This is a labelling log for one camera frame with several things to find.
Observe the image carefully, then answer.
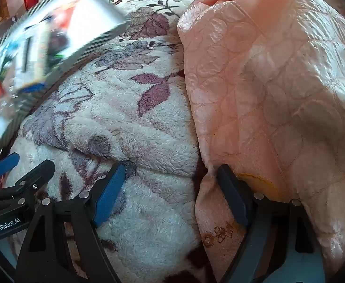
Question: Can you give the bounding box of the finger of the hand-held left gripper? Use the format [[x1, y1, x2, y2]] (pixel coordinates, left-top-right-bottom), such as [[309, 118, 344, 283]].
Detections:
[[0, 159, 56, 213], [0, 152, 20, 191]]

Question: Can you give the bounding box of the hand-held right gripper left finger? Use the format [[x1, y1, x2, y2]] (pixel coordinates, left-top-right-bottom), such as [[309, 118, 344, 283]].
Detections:
[[15, 163, 126, 283]]

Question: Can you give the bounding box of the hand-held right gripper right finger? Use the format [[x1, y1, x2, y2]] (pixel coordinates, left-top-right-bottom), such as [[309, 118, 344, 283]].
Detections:
[[217, 164, 326, 283]]

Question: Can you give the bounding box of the blue cracker packet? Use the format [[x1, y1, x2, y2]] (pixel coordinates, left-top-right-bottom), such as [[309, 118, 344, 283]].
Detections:
[[15, 21, 53, 93]]

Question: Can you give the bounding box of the striped white paper tray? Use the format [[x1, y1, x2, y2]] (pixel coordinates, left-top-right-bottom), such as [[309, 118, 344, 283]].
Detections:
[[0, 0, 131, 148]]

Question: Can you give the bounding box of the floral fleece blanket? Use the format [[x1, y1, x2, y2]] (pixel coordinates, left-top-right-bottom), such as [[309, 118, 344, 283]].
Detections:
[[0, 0, 208, 283]]

